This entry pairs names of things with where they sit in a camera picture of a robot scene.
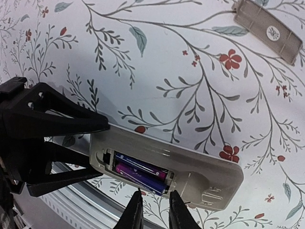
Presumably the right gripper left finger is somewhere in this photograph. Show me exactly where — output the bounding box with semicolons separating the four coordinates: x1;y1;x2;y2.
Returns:
114;189;144;229

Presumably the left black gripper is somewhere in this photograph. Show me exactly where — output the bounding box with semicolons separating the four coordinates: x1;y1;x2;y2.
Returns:
0;77;110;197

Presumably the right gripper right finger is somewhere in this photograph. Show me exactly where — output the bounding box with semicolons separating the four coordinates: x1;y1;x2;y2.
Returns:
169;190;200;229

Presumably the purple AAA battery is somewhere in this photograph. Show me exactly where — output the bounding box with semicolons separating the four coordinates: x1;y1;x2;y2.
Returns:
115;163;168;196

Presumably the white remote control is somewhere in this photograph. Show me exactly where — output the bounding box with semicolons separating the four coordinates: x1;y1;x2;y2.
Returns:
90;125;244;211

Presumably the remote battery cover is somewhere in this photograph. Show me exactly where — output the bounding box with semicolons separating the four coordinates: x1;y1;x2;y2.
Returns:
232;0;303;65

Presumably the floral patterned table mat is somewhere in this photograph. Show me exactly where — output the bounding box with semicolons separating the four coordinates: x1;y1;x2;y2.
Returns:
0;0;305;229

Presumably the front aluminium rail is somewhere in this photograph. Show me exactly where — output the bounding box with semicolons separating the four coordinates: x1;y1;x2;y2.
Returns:
11;162;172;229

